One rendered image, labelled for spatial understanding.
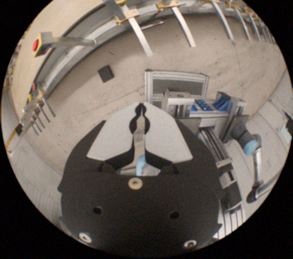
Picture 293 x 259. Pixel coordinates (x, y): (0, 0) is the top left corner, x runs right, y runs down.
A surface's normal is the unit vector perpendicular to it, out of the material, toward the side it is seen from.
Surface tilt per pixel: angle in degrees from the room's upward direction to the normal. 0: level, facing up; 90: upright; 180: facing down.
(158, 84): 0
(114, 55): 0
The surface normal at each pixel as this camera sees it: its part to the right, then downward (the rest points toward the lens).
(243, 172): -0.50, -0.74
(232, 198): -0.71, -0.60
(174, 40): 0.02, 0.51
